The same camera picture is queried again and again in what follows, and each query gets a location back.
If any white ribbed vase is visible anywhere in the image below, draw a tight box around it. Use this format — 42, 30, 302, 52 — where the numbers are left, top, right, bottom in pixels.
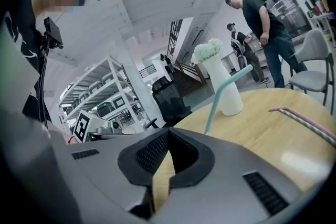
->
203, 55, 244, 116

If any white flower bunch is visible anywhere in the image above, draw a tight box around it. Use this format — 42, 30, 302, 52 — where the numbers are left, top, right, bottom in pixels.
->
190, 38, 224, 66

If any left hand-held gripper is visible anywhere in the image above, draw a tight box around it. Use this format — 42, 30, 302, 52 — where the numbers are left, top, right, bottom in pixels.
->
73, 109, 124, 144

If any grey chair with black legs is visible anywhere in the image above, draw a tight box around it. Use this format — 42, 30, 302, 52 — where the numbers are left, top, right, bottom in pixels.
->
288, 28, 335, 108

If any person's black printed shirt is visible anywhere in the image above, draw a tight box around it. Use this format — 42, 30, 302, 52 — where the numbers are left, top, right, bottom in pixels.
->
4, 0, 52, 124

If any pink bent straw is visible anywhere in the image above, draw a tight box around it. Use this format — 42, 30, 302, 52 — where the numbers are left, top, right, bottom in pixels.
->
268, 106, 336, 140

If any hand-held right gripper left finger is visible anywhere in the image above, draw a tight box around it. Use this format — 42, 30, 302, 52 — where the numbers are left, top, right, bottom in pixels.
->
117, 127, 171, 219

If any white metal storage rack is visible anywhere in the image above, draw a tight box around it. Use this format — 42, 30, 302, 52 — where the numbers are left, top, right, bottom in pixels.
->
58, 56, 145, 135

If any glass door cabinet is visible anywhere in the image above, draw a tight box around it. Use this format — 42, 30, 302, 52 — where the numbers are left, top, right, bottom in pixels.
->
265, 0, 313, 39

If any black cable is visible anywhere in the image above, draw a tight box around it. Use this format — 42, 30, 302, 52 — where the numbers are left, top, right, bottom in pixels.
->
37, 34, 52, 128

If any white side table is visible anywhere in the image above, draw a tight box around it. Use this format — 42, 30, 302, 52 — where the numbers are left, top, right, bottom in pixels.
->
309, 11, 336, 48

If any striped paper straw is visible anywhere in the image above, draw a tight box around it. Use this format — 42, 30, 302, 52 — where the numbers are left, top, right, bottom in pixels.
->
279, 108, 336, 150

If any black mesh office chair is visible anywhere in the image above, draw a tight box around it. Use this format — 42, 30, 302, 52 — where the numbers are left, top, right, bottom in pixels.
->
144, 76, 193, 129

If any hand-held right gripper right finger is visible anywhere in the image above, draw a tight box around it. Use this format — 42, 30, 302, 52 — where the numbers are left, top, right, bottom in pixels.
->
167, 127, 215, 190

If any black chest-mounted device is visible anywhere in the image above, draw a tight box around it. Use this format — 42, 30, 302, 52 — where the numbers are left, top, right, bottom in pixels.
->
43, 16, 65, 50

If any wooden staircase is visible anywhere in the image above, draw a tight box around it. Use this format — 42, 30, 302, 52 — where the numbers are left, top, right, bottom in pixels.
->
172, 59, 208, 97

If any teal bent straw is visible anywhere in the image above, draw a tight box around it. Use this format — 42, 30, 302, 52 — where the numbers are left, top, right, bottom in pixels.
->
204, 64, 254, 136

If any row of coloured tumblers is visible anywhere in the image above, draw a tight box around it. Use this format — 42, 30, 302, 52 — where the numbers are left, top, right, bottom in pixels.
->
304, 0, 330, 18

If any black metal grille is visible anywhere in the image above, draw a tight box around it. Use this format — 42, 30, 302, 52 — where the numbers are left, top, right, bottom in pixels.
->
166, 18, 184, 61

